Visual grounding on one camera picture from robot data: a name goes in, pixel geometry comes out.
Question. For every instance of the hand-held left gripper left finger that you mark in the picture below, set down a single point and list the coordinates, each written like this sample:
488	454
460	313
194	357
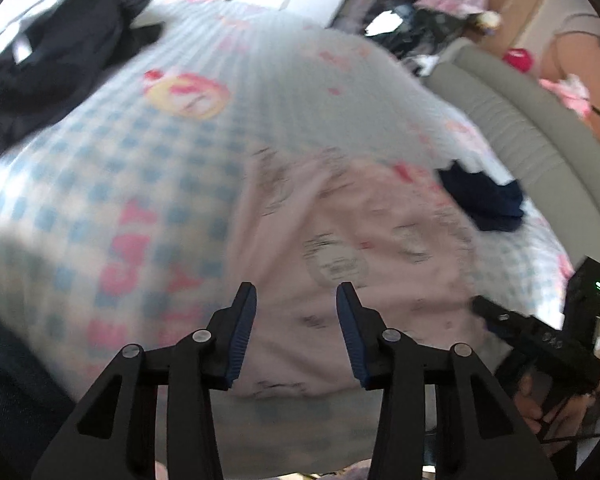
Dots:
240	335

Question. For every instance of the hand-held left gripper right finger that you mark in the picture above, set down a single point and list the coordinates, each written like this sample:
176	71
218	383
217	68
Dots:
350	335

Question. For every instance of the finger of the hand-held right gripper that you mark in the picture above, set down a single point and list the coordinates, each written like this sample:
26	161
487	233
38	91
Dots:
495	312

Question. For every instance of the pink printed garment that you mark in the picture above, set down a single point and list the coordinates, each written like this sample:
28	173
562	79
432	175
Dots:
330	240

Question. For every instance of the person's right hand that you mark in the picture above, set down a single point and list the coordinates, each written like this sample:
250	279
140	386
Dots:
577	415

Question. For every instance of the navy blue cloth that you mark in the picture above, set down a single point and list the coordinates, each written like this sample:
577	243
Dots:
490	200

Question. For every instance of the blue white checkered blanket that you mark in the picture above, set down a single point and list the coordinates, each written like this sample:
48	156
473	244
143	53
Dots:
130	160

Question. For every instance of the person's leg in jeans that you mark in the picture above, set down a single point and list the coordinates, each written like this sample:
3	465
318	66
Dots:
10	400

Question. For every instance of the magenta round object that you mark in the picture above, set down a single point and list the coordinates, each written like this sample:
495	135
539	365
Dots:
517	57

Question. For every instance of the pile of dark clutter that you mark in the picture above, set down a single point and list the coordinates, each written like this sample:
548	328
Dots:
405	25

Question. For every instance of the black clothing pile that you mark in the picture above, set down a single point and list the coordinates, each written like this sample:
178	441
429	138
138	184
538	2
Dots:
55	60

